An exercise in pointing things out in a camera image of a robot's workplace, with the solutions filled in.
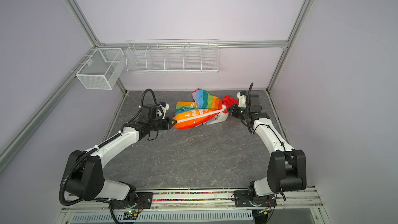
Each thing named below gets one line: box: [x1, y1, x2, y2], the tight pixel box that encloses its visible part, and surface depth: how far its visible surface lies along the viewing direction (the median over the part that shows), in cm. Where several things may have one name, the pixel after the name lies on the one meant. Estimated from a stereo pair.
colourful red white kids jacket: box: [172, 88, 239, 130], surface depth 91 cm
